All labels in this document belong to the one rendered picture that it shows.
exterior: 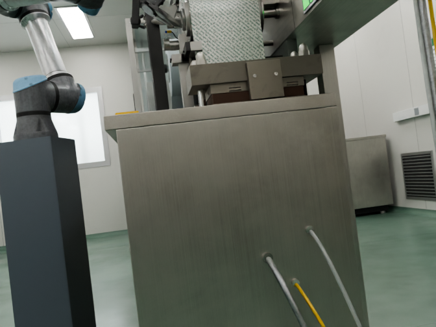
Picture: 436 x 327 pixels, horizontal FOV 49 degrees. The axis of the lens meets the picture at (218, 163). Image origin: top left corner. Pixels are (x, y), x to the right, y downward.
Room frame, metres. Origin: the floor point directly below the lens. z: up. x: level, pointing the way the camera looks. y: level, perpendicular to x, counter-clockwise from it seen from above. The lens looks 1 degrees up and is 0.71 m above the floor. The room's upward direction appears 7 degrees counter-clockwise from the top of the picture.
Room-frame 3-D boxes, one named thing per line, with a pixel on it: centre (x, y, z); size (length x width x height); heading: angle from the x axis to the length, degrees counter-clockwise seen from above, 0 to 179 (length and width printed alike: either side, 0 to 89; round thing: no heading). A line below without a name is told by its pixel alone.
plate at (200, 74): (1.48, -0.14, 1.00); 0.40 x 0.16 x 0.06; 98
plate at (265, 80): (1.39, -0.17, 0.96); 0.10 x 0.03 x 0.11; 98
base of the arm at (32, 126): (1.68, 0.63, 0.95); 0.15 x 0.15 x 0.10
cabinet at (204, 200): (2.58, 0.12, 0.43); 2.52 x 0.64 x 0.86; 8
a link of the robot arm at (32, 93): (1.69, 0.62, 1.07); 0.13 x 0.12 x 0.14; 144
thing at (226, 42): (1.60, -0.09, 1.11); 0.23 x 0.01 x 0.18; 98
